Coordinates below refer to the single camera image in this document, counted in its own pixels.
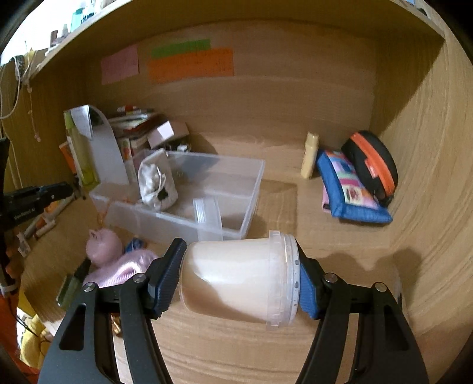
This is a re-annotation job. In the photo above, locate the white cord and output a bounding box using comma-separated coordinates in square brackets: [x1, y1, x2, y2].
[0, 55, 23, 119]

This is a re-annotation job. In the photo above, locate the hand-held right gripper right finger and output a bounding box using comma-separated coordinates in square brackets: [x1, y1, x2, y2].
[296, 245, 429, 384]

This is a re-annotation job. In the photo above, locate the beaded string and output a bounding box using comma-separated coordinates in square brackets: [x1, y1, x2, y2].
[24, 40, 42, 141]

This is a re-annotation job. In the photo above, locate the white acrylic file stand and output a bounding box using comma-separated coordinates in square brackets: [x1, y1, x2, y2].
[72, 105, 130, 185]

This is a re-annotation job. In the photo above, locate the white marker pen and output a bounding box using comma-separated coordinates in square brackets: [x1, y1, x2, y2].
[22, 218, 56, 241]
[37, 195, 73, 227]

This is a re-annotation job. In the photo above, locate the blue patchwork pouch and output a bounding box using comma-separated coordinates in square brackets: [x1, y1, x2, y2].
[316, 149, 393, 224]

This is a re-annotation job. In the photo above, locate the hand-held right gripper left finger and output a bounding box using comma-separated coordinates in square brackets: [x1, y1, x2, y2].
[37, 237, 188, 384]

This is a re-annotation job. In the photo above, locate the white drawstring pouch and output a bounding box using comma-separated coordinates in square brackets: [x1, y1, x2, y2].
[138, 148, 179, 212]

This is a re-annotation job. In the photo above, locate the yellow cloth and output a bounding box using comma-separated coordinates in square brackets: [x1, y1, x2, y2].
[18, 314, 56, 370]

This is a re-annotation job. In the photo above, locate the small blue trinket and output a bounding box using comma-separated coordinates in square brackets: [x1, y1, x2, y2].
[125, 238, 148, 255]

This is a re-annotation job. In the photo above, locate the orange paper box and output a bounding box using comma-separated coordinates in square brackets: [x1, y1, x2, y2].
[59, 138, 80, 176]

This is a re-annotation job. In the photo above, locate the green paper note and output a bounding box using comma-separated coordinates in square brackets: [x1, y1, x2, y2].
[151, 39, 211, 59]

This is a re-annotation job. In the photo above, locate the orange paper note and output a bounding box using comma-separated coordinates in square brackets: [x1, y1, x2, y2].
[148, 48, 234, 82]

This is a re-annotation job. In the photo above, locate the clear plastic storage box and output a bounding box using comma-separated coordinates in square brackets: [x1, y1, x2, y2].
[89, 149, 266, 245]

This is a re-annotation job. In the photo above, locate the pink pig figurine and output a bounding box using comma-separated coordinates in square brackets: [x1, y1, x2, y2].
[86, 228, 123, 267]

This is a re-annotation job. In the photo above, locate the cream lotion tube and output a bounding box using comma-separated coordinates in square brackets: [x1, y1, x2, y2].
[300, 132, 320, 180]

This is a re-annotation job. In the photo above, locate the pink flat pouch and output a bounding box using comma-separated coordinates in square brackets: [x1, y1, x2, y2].
[321, 184, 334, 212]

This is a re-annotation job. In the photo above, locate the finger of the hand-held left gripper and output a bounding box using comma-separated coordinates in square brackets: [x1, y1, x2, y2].
[37, 182, 74, 203]

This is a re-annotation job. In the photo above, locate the translucent white plastic jar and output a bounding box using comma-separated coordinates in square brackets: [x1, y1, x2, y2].
[178, 230, 301, 330]

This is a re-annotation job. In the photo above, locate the dark green small bottle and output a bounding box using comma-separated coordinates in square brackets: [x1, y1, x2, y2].
[56, 258, 91, 307]

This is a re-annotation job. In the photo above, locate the yellow-green clear bottle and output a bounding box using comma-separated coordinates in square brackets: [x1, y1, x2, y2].
[64, 110, 101, 191]

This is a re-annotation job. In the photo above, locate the stack of books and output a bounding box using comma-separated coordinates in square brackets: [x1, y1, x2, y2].
[107, 109, 163, 148]

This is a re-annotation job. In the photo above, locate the pink paper note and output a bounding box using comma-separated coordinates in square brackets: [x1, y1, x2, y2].
[101, 44, 140, 85]

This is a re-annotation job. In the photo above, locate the black orange zip case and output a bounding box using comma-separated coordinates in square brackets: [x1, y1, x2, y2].
[341, 130, 399, 206]

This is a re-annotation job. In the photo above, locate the pink knitted pouch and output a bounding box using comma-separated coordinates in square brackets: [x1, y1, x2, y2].
[82, 248, 159, 289]

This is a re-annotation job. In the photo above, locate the dotted print box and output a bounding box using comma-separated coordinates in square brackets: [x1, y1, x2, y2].
[117, 136, 148, 163]

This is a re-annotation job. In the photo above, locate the small white cardboard box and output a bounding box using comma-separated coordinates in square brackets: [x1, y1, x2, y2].
[147, 121, 189, 148]

